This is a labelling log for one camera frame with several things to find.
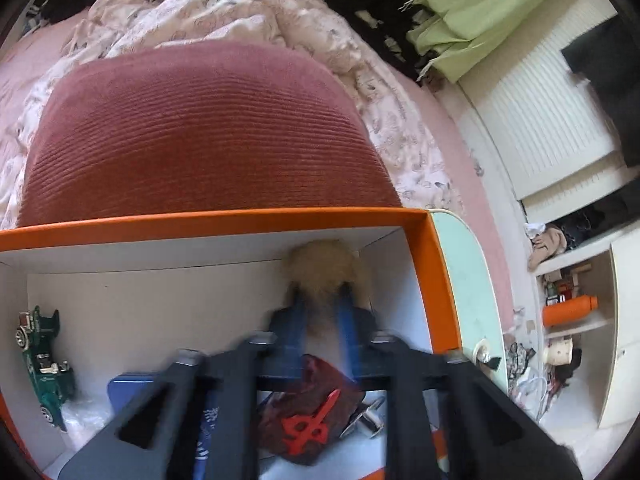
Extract orange bottle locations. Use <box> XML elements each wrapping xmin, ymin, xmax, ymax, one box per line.
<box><xmin>542</xmin><ymin>295</ymin><xmax>599</xmax><ymax>329</ymax></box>

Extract black hanging garment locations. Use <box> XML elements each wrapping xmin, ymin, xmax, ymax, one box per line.
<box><xmin>560</xmin><ymin>15</ymin><xmax>640</xmax><ymax>172</ymax></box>

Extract silver metal clip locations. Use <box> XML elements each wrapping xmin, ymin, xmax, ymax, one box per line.
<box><xmin>342</xmin><ymin>395</ymin><xmax>387</xmax><ymax>439</ymax></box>

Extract clear plastic wrap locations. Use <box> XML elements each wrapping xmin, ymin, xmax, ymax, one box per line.
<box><xmin>60</xmin><ymin>395</ymin><xmax>119</xmax><ymax>462</ymax></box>

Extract green toy car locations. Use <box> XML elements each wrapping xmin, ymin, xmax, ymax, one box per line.
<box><xmin>17</xmin><ymin>305</ymin><xmax>77</xmax><ymax>433</ymax></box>

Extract light green dress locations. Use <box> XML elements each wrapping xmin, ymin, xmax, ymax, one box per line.
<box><xmin>404</xmin><ymin>0</ymin><xmax>587</xmax><ymax>84</ymax></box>

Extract beige crumpled clothes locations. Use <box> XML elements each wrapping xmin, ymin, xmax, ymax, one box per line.
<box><xmin>525</xmin><ymin>225</ymin><xmax>569</xmax><ymax>271</ymax></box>

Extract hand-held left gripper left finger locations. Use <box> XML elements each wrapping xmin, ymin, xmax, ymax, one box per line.
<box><xmin>57</xmin><ymin>285</ymin><xmax>308</xmax><ymax>480</ymax></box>

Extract white cup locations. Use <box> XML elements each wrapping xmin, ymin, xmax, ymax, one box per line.
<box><xmin>544</xmin><ymin>337</ymin><xmax>574</xmax><ymax>367</ymax></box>

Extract white shelf cabinet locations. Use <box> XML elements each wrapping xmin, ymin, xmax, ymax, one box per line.
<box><xmin>530</xmin><ymin>232</ymin><xmax>640</xmax><ymax>431</ymax></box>

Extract orange cardboard box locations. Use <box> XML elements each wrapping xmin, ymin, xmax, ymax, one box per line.
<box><xmin>0</xmin><ymin>207</ymin><xmax>463</xmax><ymax>480</ymax></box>

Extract dark clothes heap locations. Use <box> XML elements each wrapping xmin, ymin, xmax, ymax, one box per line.
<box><xmin>555</xmin><ymin>195</ymin><xmax>640</xmax><ymax>252</ymax></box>

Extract green cartoon desktop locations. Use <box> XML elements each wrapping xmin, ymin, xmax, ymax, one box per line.
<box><xmin>429</xmin><ymin>209</ymin><xmax>512</xmax><ymax>397</ymax></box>

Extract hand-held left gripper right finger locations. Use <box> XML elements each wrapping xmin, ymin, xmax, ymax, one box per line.
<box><xmin>336</xmin><ymin>285</ymin><xmax>585</xmax><ymax>480</ymax></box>

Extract pink corduroy pillow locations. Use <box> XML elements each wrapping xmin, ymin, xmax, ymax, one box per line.
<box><xmin>17</xmin><ymin>42</ymin><xmax>403</xmax><ymax>229</ymax></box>

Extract pink floral quilt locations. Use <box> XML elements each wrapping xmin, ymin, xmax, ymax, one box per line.
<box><xmin>0</xmin><ymin>0</ymin><xmax>463</xmax><ymax>231</ymax></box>

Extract white cables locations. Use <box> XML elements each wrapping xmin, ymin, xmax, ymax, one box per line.
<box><xmin>510</xmin><ymin>365</ymin><xmax>557</xmax><ymax>422</ymax></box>

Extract beige furry plush toy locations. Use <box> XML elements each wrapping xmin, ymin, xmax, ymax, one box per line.
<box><xmin>284</xmin><ymin>240</ymin><xmax>372</xmax><ymax>342</ymax></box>

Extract dark red patterned pouch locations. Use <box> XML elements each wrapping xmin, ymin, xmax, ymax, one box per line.
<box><xmin>257</xmin><ymin>354</ymin><xmax>366</xmax><ymax>467</ymax></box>

